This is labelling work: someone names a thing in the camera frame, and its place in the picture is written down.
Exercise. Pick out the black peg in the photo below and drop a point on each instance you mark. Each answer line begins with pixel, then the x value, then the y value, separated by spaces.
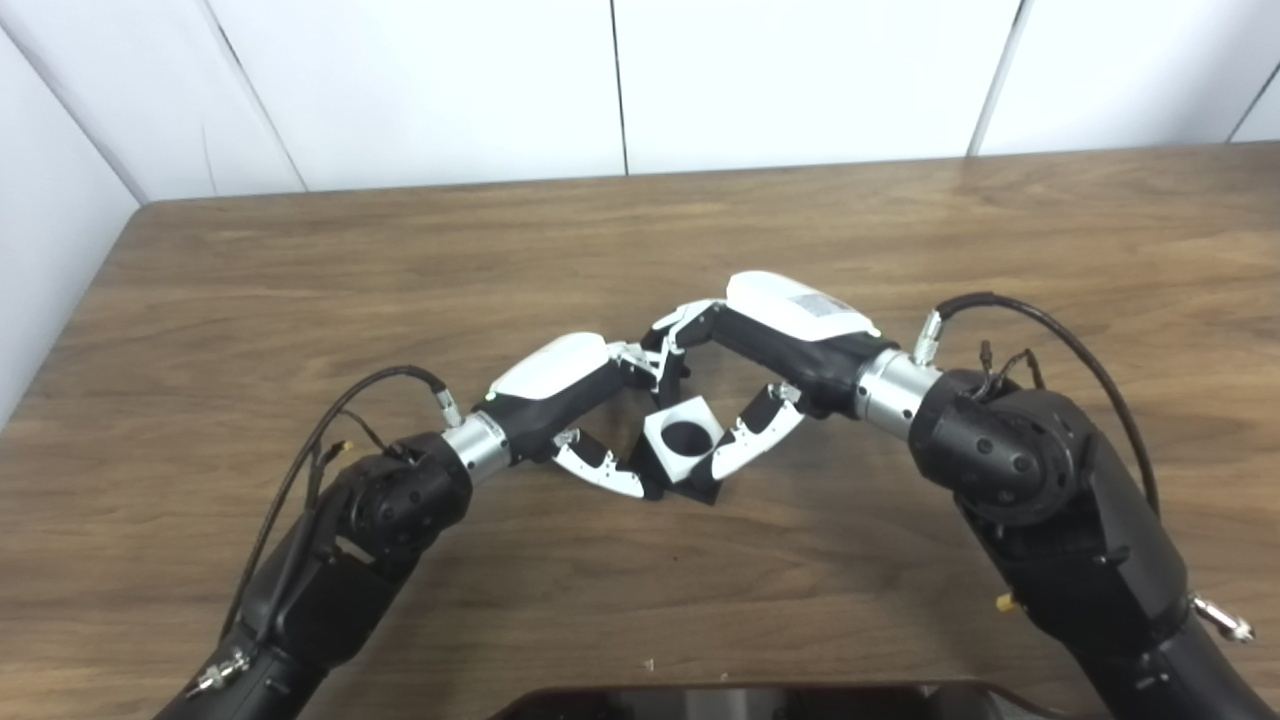
pixel 700 492

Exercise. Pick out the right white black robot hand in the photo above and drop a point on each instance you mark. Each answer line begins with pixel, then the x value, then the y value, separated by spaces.
pixel 800 335

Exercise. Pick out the white square piece with hole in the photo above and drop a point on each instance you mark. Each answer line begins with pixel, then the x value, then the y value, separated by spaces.
pixel 665 455

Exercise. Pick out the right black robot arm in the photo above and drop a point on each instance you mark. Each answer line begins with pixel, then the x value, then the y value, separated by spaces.
pixel 1050 500

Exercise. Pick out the dark robot torso edge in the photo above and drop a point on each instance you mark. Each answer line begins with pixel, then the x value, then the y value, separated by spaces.
pixel 760 705

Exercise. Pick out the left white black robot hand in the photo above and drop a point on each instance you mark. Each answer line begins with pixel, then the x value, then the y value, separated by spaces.
pixel 545 385

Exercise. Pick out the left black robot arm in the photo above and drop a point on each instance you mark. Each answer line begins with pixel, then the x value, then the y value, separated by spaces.
pixel 360 550

